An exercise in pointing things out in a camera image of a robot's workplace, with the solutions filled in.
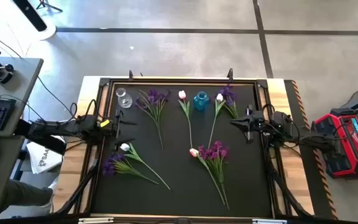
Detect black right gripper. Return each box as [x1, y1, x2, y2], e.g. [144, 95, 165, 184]
[229, 105, 266, 144]

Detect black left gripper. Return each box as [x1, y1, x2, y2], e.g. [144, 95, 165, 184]
[108, 110, 138, 152]

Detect white artificial tulip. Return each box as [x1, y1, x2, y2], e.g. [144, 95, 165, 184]
[208, 93, 227, 149]
[119, 142, 172, 190]

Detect small dark purple flower bunch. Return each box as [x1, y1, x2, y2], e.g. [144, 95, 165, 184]
[218, 85, 239, 120]

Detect magenta purple flower bunch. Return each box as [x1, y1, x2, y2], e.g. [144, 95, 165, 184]
[197, 140, 231, 211]

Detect large dark purple flower bunch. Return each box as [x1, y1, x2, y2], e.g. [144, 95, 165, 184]
[134, 89, 172, 150]

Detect pink artificial tulip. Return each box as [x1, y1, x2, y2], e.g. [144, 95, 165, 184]
[178, 90, 194, 149]
[189, 147, 226, 206]

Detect clear glass vase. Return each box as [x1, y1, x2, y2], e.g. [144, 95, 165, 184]
[115, 87, 133, 109]

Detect blue glass vase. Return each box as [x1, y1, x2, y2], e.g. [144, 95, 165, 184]
[193, 91, 211, 112]

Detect black ramp with hazard stripes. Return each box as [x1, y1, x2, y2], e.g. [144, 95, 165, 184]
[283, 80, 339, 220]

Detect black table mat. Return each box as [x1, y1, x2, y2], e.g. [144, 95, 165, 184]
[91, 81, 275, 218]

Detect black desk support bar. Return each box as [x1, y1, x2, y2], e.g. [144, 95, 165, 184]
[14, 119, 68, 156]

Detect white printed bag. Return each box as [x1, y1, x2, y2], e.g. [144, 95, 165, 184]
[25, 135, 64, 175]

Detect red and black tool case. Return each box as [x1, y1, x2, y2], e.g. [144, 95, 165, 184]
[314, 108, 358, 180]

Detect person's leg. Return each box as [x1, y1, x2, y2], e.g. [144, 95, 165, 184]
[4, 179, 54, 208]

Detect grey desk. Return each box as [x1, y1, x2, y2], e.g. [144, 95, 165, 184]
[0, 55, 45, 215]

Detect black tripod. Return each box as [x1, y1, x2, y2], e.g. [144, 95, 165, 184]
[35, 0, 64, 14]

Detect black panel white base stand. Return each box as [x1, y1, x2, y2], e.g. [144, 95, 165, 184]
[11, 0, 57, 41]

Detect black aluminium table frame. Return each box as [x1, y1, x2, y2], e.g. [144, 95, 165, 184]
[50, 70, 315, 224]

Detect black floor cable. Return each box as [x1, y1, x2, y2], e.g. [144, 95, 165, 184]
[0, 24, 78, 125]

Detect silver metal bracket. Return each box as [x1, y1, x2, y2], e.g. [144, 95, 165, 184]
[252, 219, 288, 224]
[78, 217, 114, 224]

